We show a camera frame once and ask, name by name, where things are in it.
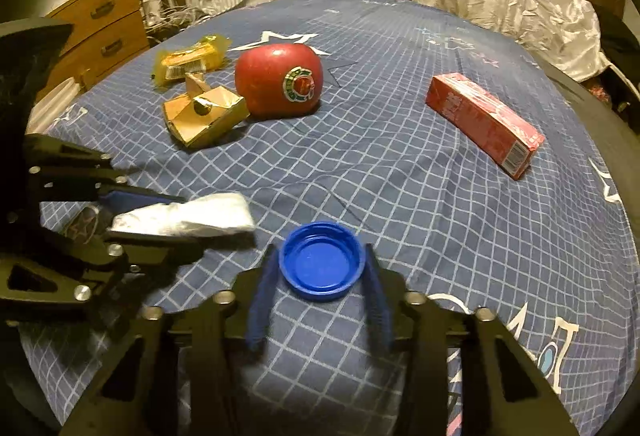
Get blue plastic bottle cap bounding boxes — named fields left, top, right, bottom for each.
left=279, top=222, right=366, bottom=302

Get red apple with sticker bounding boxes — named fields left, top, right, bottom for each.
left=234, top=44, right=323, bottom=120

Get wooden drawer dresser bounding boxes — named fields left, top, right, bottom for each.
left=36, top=0, right=150, bottom=100

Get long red carton box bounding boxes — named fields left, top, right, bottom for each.
left=425, top=73, right=546, bottom=180

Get white tangled cables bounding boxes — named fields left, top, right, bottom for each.
left=134, top=0, right=216, bottom=38

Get white tissue piece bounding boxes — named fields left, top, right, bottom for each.
left=111, top=193, right=255, bottom=238

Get yellow snack wrapper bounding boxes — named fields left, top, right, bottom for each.
left=151, top=34, right=232, bottom=87

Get blue grid bed sheet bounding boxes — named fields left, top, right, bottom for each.
left=14, top=0, right=637, bottom=436

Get gold cardboard box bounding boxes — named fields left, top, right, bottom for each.
left=163, top=73, right=250, bottom=149

